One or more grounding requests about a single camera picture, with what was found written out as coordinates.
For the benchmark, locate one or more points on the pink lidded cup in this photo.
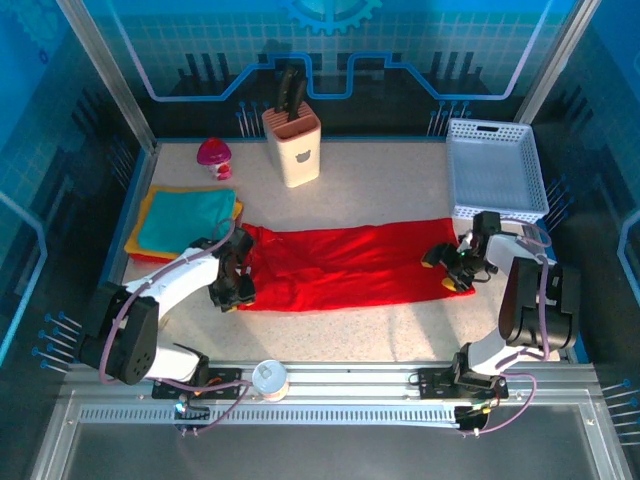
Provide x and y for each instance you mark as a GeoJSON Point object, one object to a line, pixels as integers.
{"type": "Point", "coordinates": [215, 157]}

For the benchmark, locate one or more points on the teal folded t-shirt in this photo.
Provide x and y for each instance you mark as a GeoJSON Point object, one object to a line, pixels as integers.
{"type": "Point", "coordinates": [175, 220]}

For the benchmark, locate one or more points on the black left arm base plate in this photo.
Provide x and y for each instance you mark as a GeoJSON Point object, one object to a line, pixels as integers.
{"type": "Point", "coordinates": [230, 389]}

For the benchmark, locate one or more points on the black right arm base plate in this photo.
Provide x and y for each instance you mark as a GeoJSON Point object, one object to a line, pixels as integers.
{"type": "Point", "coordinates": [435, 384]}

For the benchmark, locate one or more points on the cream knife block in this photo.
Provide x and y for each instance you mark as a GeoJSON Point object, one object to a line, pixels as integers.
{"type": "Point", "coordinates": [297, 150]}

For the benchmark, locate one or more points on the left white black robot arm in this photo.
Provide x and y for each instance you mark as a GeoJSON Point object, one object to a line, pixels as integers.
{"type": "Point", "coordinates": [175, 280]}

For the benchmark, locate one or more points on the aluminium frame post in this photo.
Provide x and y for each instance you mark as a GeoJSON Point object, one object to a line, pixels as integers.
{"type": "Point", "coordinates": [105, 75]}
{"type": "Point", "coordinates": [555, 62]}

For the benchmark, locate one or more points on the stack of folded towels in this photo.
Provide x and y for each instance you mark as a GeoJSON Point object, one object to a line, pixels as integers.
{"type": "Point", "coordinates": [131, 246]}

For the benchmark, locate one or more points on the aluminium rail frame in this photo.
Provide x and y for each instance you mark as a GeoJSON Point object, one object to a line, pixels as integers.
{"type": "Point", "coordinates": [350, 385]}

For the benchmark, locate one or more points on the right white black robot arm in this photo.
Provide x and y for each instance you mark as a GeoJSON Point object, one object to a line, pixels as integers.
{"type": "Point", "coordinates": [540, 300]}

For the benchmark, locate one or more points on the red folded t-shirt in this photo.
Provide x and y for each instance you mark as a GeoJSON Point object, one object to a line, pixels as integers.
{"type": "Point", "coordinates": [150, 258]}

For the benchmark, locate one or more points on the white perforated plastic basket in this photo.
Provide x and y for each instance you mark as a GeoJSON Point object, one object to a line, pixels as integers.
{"type": "Point", "coordinates": [495, 170]}

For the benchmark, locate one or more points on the red t-shirt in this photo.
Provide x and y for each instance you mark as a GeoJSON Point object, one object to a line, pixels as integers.
{"type": "Point", "coordinates": [350, 265]}
{"type": "Point", "coordinates": [150, 258]}

